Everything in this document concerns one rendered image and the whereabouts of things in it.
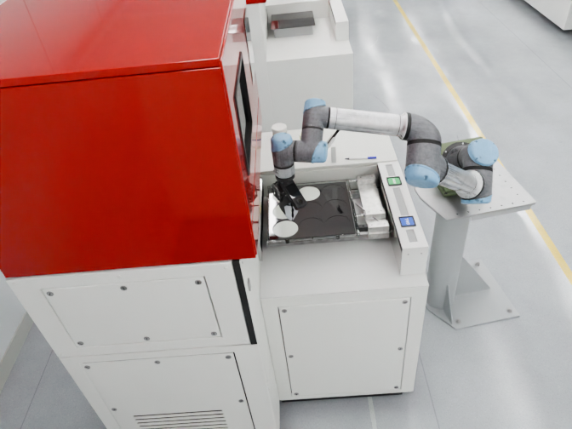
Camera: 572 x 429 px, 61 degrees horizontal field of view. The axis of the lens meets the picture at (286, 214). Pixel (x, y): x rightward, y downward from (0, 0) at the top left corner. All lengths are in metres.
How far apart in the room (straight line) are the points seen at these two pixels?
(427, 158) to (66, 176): 1.11
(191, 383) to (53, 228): 0.82
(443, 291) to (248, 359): 1.31
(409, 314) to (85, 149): 1.32
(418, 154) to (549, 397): 1.45
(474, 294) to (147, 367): 1.85
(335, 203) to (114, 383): 1.11
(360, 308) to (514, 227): 1.77
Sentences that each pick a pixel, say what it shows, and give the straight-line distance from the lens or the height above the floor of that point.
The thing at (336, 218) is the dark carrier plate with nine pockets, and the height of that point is 0.90.
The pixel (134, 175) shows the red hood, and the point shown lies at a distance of 1.26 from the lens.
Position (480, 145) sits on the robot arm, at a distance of 2.10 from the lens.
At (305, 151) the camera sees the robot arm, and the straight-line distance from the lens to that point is 1.65.
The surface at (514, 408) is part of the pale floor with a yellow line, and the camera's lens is 2.62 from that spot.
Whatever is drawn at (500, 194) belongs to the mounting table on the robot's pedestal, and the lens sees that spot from 2.33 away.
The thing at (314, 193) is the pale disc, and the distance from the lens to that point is 2.13.
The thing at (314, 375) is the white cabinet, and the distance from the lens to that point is 2.26.
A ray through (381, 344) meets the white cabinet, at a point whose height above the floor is 0.48.
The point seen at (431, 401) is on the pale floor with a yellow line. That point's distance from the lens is 2.55.
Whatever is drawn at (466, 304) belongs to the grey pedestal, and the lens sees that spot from 2.91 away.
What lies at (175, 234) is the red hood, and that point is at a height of 1.34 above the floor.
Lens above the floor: 2.20
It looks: 40 degrees down
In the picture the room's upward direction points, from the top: 7 degrees counter-clockwise
